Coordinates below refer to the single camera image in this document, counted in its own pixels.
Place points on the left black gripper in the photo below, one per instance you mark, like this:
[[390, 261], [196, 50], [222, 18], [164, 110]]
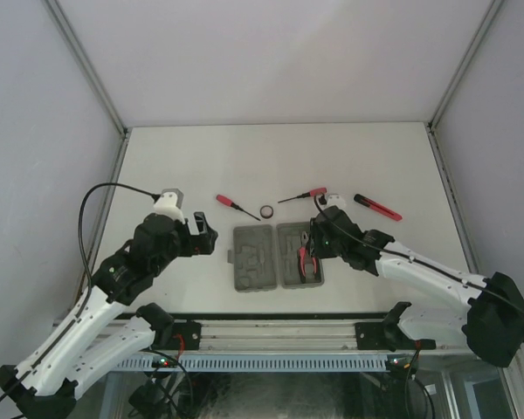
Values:
[[201, 243]]

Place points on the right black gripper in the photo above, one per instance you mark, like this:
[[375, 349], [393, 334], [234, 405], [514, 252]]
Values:
[[314, 248]]

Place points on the blue slotted cable duct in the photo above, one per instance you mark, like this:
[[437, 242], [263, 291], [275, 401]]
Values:
[[255, 363]]

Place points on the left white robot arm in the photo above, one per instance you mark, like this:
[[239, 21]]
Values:
[[50, 381]]

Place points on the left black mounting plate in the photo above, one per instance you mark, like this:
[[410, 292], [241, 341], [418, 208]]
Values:
[[179, 336]]

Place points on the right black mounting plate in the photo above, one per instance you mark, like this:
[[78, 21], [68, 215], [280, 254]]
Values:
[[379, 335]]

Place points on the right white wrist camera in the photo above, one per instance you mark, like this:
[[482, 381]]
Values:
[[335, 200]]

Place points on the black electrical tape roll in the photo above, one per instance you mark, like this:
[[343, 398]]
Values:
[[266, 211]]

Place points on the red black pliers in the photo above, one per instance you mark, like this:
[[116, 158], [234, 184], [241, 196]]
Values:
[[306, 259]]

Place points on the grey plastic tool case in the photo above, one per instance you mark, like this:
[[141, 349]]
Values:
[[265, 257]]

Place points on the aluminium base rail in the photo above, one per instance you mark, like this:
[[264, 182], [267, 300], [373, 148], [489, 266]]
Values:
[[263, 335]]

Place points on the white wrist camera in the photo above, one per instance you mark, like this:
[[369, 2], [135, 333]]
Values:
[[335, 200], [169, 203]]

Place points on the black mounting plate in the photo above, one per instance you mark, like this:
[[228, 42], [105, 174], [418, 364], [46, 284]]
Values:
[[179, 336], [379, 335]]

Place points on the aluminium frame post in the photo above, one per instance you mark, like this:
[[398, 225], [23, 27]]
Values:
[[464, 65], [74, 45]]

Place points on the red black utility knife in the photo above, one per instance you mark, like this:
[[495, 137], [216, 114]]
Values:
[[377, 207]]

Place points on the left aluminium frame post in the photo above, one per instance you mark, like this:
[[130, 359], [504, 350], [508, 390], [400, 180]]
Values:
[[74, 45]]

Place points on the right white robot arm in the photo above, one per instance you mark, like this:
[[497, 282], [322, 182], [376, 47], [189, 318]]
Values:
[[485, 314]]

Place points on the right aluminium frame post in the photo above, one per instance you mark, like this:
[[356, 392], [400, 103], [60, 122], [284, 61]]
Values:
[[464, 65]]

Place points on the red-handled screwdriver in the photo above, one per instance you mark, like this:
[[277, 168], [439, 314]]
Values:
[[226, 201], [309, 194]]

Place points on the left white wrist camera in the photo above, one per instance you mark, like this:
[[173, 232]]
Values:
[[169, 203]]

